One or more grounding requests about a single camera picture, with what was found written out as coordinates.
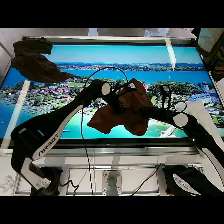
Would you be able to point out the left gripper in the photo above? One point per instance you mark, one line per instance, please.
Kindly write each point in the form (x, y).
(118, 101)

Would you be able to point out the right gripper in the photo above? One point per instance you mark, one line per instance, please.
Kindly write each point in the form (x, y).
(156, 114)

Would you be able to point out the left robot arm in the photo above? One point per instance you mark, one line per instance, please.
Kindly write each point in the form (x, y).
(50, 130)

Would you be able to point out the dark brown garment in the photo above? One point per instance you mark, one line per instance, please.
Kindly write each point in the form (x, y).
(31, 46)

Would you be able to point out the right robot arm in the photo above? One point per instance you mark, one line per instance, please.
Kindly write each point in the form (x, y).
(197, 132)

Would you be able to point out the brown T-shirt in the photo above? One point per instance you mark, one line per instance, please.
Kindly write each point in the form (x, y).
(133, 113)

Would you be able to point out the silver frame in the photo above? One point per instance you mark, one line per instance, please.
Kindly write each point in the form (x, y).
(113, 152)

